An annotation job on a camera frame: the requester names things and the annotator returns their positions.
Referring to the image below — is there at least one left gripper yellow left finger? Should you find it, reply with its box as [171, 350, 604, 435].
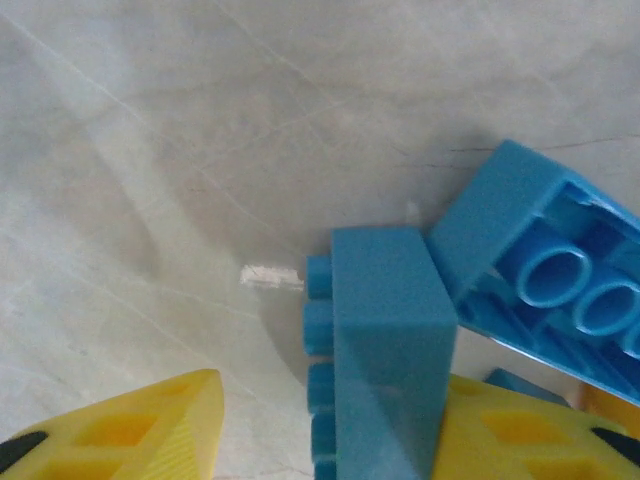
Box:
[0, 368, 226, 480]

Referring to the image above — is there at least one blue lego brick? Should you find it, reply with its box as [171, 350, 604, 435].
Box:
[427, 139, 640, 404]
[303, 227, 460, 480]

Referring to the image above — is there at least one yellow lego brick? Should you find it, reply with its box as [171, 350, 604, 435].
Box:
[579, 382, 640, 436]

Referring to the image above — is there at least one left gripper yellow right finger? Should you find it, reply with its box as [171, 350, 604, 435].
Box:
[434, 375, 640, 480]

